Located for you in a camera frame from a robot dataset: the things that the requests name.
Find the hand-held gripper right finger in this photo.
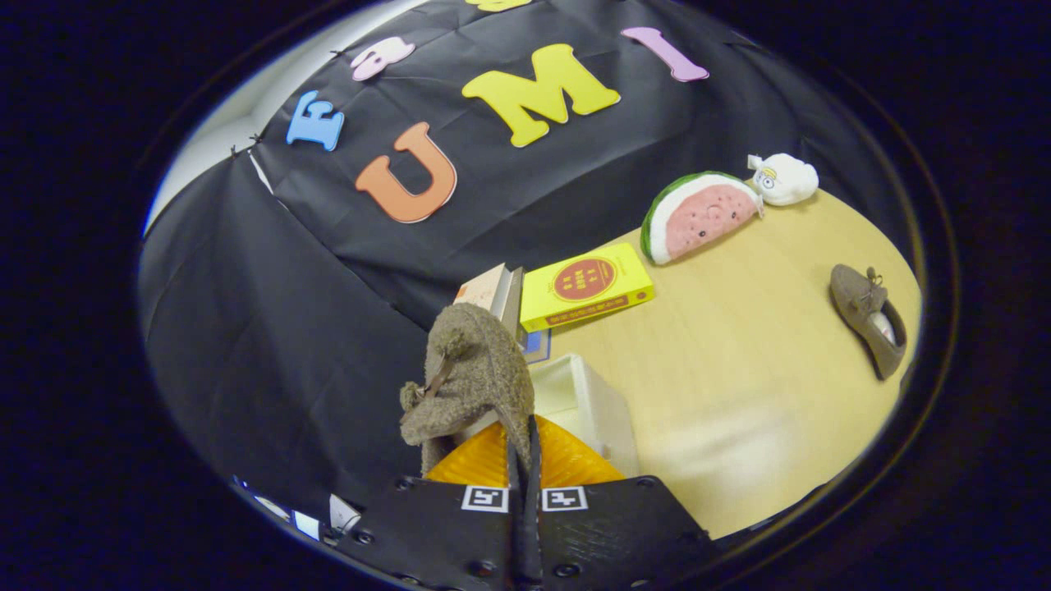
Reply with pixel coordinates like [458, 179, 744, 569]
[525, 415, 717, 591]

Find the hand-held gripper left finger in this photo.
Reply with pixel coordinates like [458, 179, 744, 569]
[333, 419, 528, 591]

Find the beige fabric storage box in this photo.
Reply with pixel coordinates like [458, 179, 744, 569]
[460, 353, 640, 479]

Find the brown fuzzy shoe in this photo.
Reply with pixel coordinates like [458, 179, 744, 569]
[399, 302, 537, 477]
[828, 263, 909, 382]

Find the white paper sheet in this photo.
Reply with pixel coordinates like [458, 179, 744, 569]
[328, 492, 363, 534]

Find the grey book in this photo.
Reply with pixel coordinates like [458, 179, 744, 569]
[499, 267, 528, 347]

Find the yellow book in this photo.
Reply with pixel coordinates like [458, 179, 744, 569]
[519, 242, 656, 334]

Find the watermelon slice plush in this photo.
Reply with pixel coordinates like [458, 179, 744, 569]
[640, 171, 765, 267]

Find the white plush toy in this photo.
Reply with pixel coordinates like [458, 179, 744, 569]
[746, 153, 820, 208]

